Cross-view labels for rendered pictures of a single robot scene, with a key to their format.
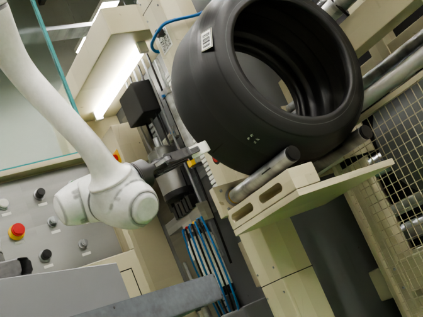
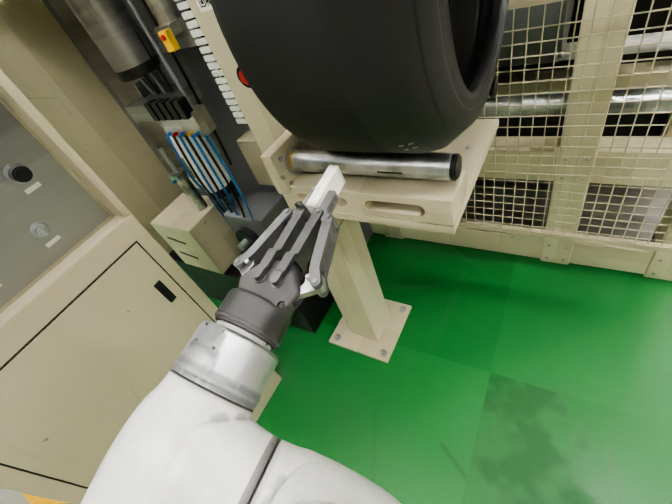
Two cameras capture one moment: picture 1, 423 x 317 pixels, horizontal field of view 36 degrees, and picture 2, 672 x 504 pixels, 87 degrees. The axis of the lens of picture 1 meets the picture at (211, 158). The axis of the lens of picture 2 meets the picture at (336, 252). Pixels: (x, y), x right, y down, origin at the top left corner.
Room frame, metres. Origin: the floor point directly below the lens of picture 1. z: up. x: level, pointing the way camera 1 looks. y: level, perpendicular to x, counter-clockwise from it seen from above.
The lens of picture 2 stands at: (1.31, 0.13, 1.26)
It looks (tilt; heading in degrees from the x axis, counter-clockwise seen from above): 43 degrees down; 348
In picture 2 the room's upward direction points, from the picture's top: 23 degrees counter-clockwise
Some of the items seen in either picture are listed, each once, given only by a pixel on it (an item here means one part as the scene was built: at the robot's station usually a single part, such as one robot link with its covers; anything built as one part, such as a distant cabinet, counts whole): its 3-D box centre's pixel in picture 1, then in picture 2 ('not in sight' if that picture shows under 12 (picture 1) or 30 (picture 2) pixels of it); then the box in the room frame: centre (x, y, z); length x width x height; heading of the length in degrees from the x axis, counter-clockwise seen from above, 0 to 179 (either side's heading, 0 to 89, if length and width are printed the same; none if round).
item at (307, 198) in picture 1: (311, 197); (398, 164); (1.93, -0.23, 0.80); 0.37 x 0.36 x 0.02; 123
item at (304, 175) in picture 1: (269, 197); (369, 190); (1.86, -0.11, 0.83); 0.36 x 0.09 x 0.06; 33
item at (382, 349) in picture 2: not in sight; (370, 323); (2.14, -0.07, 0.01); 0.27 x 0.27 x 0.02; 33
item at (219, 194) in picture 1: (267, 187); (321, 125); (2.08, -0.13, 0.90); 0.40 x 0.03 x 0.10; 123
